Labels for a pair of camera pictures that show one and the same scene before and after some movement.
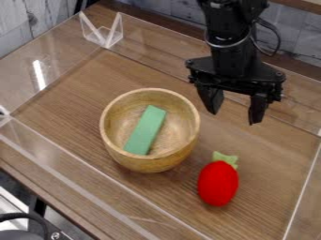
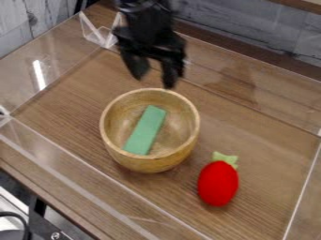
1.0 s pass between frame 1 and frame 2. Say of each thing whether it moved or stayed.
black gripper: moved
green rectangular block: stayed
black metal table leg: stayed
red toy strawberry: stayed
